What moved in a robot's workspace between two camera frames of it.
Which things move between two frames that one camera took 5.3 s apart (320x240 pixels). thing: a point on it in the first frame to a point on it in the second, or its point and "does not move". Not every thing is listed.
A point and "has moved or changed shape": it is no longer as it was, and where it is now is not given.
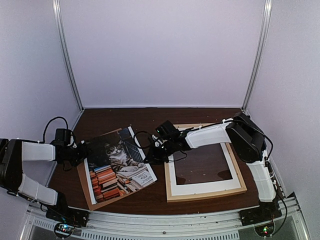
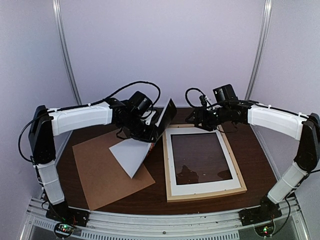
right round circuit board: (265, 230) does not move
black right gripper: (154, 158) to (200, 117)
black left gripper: (84, 151) to (149, 136)
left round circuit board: (64, 230) does not move
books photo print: (116, 166) has moved or changed shape
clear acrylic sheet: (202, 164) does not move
